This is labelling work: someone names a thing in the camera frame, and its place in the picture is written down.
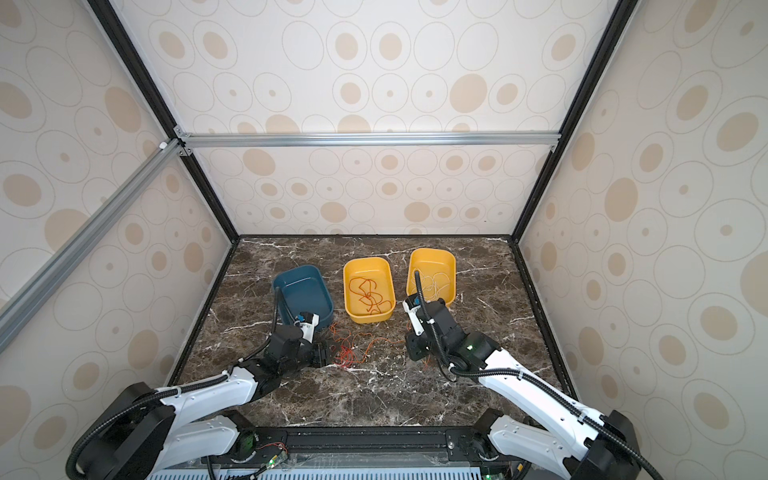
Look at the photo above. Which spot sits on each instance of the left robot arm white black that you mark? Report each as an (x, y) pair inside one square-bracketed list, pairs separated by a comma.
[(145, 430)]

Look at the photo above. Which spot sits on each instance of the left aluminium frame bar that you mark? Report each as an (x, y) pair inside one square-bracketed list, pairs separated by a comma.
[(36, 292)]

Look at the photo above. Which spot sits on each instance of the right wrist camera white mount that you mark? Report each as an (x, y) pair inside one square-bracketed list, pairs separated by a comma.
[(413, 307)]

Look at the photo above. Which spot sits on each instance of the middle yellow plastic bin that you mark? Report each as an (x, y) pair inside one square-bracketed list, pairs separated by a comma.
[(369, 295)]

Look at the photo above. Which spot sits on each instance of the horizontal aluminium frame bar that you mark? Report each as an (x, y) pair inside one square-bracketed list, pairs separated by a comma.
[(389, 139)]

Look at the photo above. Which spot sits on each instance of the right yellow plastic bin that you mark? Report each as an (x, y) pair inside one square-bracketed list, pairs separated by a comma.
[(438, 270)]

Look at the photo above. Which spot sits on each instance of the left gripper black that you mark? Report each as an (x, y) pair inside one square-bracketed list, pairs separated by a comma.
[(321, 353)]

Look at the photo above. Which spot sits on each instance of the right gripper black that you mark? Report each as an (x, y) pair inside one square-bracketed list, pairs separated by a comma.
[(412, 350)]

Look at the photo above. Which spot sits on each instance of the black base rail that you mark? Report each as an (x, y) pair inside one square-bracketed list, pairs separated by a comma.
[(372, 447)]

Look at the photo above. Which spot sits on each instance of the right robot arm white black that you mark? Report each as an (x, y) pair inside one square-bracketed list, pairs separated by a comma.
[(568, 438)]

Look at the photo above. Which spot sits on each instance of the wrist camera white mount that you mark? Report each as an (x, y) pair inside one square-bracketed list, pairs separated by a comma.
[(307, 322), (413, 307)]

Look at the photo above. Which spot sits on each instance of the yellow plastic bin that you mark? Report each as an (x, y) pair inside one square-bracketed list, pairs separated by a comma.
[(369, 295), (438, 270)]

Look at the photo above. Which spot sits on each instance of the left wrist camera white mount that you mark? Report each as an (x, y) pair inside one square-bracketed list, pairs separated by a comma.
[(307, 322)]

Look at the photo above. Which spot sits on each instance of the teal plastic bin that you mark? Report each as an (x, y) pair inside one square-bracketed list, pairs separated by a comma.
[(303, 289)]

